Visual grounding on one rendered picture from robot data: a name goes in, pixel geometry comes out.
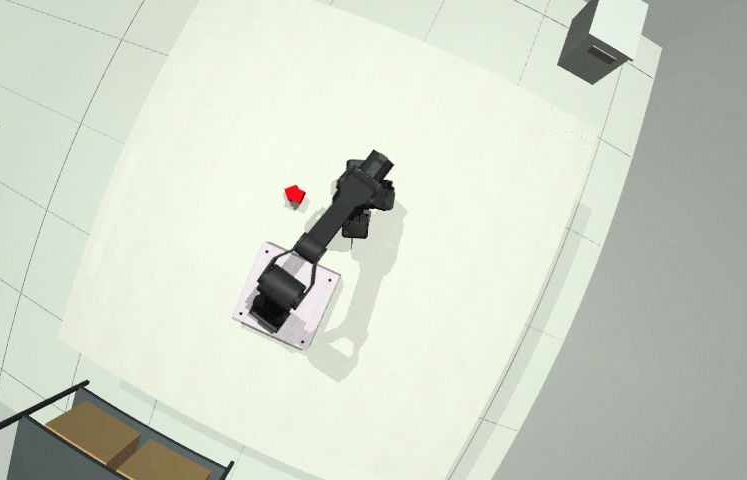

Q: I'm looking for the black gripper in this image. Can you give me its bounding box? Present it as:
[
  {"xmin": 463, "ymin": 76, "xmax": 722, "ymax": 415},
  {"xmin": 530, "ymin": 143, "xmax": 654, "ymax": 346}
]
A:
[{"xmin": 341, "ymin": 159, "xmax": 369, "ymax": 239}]

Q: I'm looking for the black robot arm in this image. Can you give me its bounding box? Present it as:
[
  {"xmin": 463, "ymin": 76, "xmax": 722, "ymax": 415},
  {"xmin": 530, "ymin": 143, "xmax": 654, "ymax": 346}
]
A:
[{"xmin": 249, "ymin": 150, "xmax": 395, "ymax": 333}]

